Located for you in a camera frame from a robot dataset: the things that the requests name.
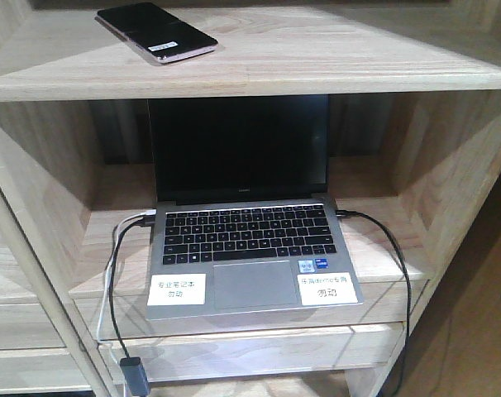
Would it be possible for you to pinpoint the black foldable smartphone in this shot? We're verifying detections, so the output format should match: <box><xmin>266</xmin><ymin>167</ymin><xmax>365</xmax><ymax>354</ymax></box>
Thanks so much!
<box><xmin>97</xmin><ymin>2</ymin><xmax>218</xmax><ymax>64</ymax></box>

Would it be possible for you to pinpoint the silver laptop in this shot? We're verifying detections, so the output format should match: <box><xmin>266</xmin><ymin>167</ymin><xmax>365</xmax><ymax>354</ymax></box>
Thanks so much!
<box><xmin>147</xmin><ymin>94</ymin><xmax>363</xmax><ymax>320</ymax></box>

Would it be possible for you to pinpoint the light wooden shelf unit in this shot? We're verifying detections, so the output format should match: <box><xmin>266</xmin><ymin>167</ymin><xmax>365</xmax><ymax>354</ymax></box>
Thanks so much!
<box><xmin>0</xmin><ymin>1</ymin><xmax>501</xmax><ymax>396</ymax></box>

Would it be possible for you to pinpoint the grey usb hub adapter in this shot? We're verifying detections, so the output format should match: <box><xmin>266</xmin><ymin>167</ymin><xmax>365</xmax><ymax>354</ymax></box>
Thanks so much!
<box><xmin>119</xmin><ymin>356</ymin><xmax>151</xmax><ymax>396</ymax></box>

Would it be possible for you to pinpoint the black braided laptop cable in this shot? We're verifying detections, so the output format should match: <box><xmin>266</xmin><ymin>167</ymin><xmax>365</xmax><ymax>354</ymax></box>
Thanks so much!
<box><xmin>336</xmin><ymin>209</ymin><xmax>413</xmax><ymax>397</ymax></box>

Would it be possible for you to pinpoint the black hub cable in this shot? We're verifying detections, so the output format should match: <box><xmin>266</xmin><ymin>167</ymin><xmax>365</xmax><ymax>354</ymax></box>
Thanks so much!
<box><xmin>108</xmin><ymin>217</ymin><xmax>156</xmax><ymax>360</ymax></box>

